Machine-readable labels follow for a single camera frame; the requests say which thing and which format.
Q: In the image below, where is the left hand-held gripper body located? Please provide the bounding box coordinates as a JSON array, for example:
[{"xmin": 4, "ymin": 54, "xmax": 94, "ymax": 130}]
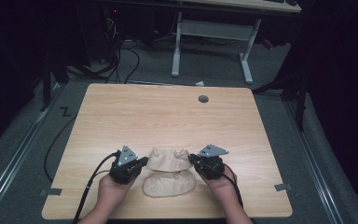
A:
[{"xmin": 108, "ymin": 145, "xmax": 145, "ymax": 186}]

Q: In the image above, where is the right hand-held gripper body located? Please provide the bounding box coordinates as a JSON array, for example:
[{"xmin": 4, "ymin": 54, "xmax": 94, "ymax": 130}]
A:
[{"xmin": 195, "ymin": 143, "xmax": 230, "ymax": 181}]

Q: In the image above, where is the person's right hand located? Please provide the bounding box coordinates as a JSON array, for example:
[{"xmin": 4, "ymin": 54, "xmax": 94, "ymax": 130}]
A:
[{"xmin": 195, "ymin": 167, "xmax": 239, "ymax": 204}]

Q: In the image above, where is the person's left hand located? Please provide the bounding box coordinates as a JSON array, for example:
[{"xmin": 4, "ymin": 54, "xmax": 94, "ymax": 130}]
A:
[{"xmin": 96, "ymin": 173, "xmax": 135, "ymax": 213}]

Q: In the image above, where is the grey tape piece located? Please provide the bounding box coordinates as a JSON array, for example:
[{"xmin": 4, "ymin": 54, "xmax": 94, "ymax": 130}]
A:
[
  {"xmin": 273, "ymin": 182, "xmax": 294, "ymax": 192},
  {"xmin": 39, "ymin": 188, "xmax": 63, "ymax": 197}
]

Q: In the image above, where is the black metal stand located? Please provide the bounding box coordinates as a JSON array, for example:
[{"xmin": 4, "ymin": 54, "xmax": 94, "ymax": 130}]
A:
[
  {"xmin": 39, "ymin": 55, "xmax": 71, "ymax": 113},
  {"xmin": 251, "ymin": 70, "xmax": 310, "ymax": 133}
]

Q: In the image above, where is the white-framed desk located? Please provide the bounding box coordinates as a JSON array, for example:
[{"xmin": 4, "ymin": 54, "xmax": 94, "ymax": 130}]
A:
[{"xmin": 171, "ymin": 0, "xmax": 303, "ymax": 85}]

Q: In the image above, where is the dark equipment with red light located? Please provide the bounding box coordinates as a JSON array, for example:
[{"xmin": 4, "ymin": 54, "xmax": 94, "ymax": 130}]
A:
[{"xmin": 100, "ymin": 5, "xmax": 123, "ymax": 64}]

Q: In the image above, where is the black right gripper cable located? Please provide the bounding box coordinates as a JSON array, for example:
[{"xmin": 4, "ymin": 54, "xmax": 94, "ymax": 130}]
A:
[{"xmin": 222, "ymin": 162, "xmax": 245, "ymax": 210}]

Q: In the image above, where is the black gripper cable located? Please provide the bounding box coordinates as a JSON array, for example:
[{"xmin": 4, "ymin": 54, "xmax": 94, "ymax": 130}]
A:
[
  {"xmin": 72, "ymin": 149, "xmax": 121, "ymax": 224},
  {"xmin": 222, "ymin": 162, "xmax": 245, "ymax": 210}
]

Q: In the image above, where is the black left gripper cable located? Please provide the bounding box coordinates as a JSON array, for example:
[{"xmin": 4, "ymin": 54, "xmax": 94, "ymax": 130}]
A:
[{"xmin": 72, "ymin": 149, "xmax": 121, "ymax": 224}]

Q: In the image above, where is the black floor cable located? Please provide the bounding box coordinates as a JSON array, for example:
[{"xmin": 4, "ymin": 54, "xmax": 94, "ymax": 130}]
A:
[{"xmin": 43, "ymin": 114, "xmax": 78, "ymax": 183}]

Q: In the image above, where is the bundle of black cables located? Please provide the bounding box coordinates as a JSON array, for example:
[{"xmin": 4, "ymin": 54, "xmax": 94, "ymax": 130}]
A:
[{"xmin": 103, "ymin": 17, "xmax": 142, "ymax": 85}]

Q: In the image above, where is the metal floor rail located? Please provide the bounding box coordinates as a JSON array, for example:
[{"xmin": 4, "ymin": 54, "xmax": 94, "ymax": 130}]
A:
[
  {"xmin": 282, "ymin": 100, "xmax": 345, "ymax": 224},
  {"xmin": 0, "ymin": 83, "xmax": 62, "ymax": 219}
]

